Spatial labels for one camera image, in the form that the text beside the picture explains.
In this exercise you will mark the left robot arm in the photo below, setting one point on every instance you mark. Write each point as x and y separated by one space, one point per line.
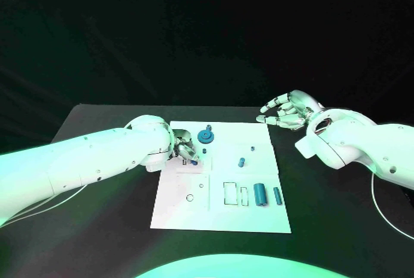
80 157

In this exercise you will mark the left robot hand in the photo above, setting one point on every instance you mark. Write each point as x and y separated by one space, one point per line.
184 148

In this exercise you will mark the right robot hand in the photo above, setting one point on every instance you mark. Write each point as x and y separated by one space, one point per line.
293 112

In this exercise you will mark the blue gear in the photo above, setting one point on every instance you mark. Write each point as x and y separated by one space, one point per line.
205 135

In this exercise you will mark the thin blue long cylinder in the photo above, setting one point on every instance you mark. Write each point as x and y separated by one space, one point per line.
277 195

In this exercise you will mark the blue short cylinder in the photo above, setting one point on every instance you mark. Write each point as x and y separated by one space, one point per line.
241 162

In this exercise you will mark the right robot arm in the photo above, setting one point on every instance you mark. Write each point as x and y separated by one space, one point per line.
355 143

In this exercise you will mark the white task board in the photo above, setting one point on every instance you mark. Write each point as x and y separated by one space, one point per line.
222 181

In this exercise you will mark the thick blue long cylinder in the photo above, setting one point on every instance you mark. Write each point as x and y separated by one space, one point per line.
259 194

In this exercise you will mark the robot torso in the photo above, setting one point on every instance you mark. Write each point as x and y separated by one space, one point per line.
241 267

